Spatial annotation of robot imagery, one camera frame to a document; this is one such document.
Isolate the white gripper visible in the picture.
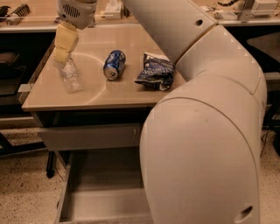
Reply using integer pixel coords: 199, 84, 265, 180
53, 0, 97, 69

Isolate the clear plastic water bottle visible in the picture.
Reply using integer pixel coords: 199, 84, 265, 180
59, 58, 82, 93

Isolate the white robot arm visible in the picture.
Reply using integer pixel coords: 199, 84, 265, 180
122, 0, 267, 224

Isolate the grey drawer cabinet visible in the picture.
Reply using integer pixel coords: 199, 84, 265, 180
18, 23, 187, 224

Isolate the closed grey top drawer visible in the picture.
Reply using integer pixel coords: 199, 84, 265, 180
38, 123, 141, 151

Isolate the open grey middle drawer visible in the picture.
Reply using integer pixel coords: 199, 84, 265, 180
54, 147, 153, 224

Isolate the black coiled spring tool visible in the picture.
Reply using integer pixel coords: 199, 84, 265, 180
5, 3, 30, 25

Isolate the white box on bench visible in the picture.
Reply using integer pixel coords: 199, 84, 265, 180
104, 0, 123, 20

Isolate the blue soda can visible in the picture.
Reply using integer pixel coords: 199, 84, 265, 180
103, 50, 126, 81

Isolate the blue chip bag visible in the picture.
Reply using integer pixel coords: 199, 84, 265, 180
135, 52, 175, 91

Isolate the white device top right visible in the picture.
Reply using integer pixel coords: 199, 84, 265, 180
251, 0, 278, 16

